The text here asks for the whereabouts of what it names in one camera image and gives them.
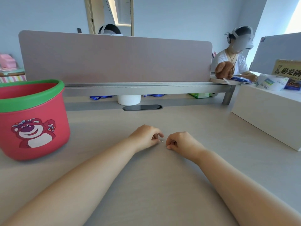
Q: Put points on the person's right forearm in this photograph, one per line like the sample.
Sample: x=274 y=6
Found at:
x=247 y=195

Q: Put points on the wooden door frame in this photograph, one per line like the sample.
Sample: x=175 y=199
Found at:
x=88 y=14

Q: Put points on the person's left forearm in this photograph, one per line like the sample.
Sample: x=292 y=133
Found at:
x=75 y=190

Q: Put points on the white box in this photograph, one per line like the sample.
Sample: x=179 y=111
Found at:
x=268 y=115

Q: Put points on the person's left hand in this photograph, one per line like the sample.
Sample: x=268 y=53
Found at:
x=144 y=138

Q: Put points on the white headset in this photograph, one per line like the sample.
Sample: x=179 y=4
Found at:
x=103 y=30
x=250 y=44

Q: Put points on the tan snack bag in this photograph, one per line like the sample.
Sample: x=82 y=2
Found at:
x=288 y=70

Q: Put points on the grey metal desk shelf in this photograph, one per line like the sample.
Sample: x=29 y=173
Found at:
x=141 y=90

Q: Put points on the striped bottle with pink lid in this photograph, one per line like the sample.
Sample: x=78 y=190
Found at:
x=8 y=63

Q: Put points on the red bin with green rim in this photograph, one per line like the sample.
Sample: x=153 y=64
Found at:
x=35 y=110

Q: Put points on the pink desk partition panel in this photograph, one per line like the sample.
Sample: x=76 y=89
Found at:
x=117 y=58

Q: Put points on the grey desk partition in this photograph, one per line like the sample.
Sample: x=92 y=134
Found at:
x=275 y=51

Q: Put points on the dark blue snack packet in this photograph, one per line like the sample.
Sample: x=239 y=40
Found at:
x=292 y=85

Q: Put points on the white tissue pack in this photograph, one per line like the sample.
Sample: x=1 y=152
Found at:
x=271 y=82

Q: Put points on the person's right hand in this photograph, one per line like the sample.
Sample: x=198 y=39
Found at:
x=187 y=145

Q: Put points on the white round stand base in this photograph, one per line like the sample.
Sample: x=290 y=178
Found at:
x=128 y=100

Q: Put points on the white tape roll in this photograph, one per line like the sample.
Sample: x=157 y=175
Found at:
x=214 y=94

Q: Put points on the green tissue box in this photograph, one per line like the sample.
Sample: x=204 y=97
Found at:
x=199 y=95

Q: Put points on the brown teddy bear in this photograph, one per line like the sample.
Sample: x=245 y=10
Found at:
x=224 y=70

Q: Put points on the pink cloth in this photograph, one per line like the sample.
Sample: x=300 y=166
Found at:
x=214 y=55

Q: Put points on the large glass window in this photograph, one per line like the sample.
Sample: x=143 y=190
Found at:
x=295 y=21

